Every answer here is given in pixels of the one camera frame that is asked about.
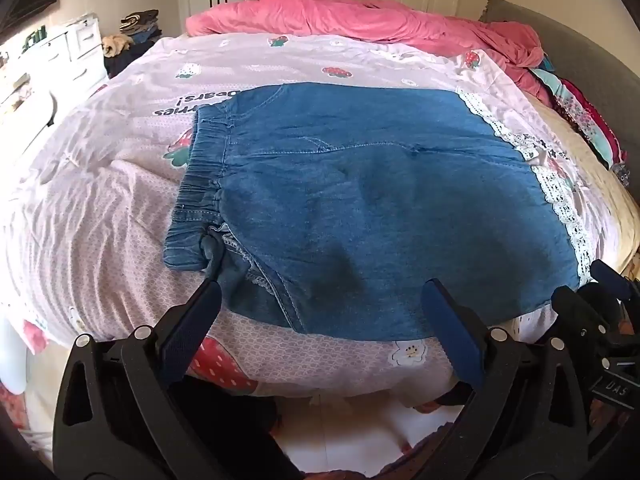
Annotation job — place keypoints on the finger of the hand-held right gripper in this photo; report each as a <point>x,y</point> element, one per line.
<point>582,310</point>
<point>612,277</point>

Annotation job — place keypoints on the red pink blanket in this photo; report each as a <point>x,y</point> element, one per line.
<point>350,20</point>

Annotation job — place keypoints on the blue denim pants lace hem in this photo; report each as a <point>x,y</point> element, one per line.
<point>350,185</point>

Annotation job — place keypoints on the stack of dark clothes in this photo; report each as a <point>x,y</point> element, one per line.
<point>137,35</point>

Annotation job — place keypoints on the colourful floral pillow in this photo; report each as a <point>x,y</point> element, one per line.
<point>585,110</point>

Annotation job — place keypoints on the beige bed sheet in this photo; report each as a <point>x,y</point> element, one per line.
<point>600,205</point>

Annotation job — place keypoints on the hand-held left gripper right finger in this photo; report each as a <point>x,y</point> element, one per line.
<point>450,330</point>

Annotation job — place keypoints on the pink strawberry printed quilt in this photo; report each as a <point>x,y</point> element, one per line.
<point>100,185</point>

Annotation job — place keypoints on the white drawer cabinet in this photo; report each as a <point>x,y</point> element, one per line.
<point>65,55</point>

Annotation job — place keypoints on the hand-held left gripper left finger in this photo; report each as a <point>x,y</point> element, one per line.
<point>197,320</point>

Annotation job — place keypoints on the grey padded headboard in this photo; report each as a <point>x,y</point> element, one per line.
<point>570,45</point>

